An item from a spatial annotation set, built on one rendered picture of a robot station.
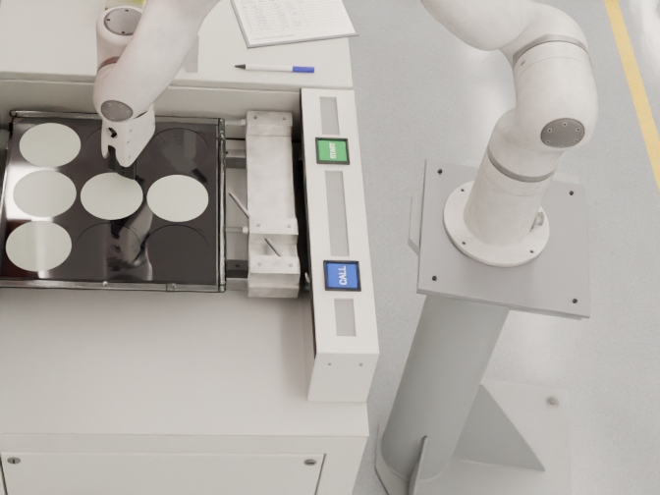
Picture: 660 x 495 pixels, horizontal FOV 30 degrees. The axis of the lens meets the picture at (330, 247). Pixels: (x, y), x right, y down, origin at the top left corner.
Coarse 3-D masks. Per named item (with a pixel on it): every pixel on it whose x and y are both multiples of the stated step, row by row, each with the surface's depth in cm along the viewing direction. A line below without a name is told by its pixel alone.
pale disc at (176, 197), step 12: (168, 180) 206; (180, 180) 206; (192, 180) 207; (156, 192) 204; (168, 192) 204; (180, 192) 205; (192, 192) 205; (204, 192) 205; (156, 204) 203; (168, 204) 203; (180, 204) 203; (192, 204) 204; (204, 204) 204; (168, 216) 201; (180, 216) 202; (192, 216) 202
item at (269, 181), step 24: (264, 144) 216; (288, 144) 217; (264, 168) 213; (288, 168) 214; (264, 192) 210; (288, 192) 210; (264, 216) 206; (288, 216) 207; (264, 288) 197; (288, 288) 198
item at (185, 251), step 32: (96, 128) 211; (160, 128) 213; (192, 128) 214; (96, 160) 207; (160, 160) 209; (192, 160) 210; (0, 224) 196; (64, 224) 198; (96, 224) 199; (128, 224) 199; (160, 224) 200; (192, 224) 201; (0, 256) 192; (96, 256) 195; (128, 256) 195; (160, 256) 196; (192, 256) 197
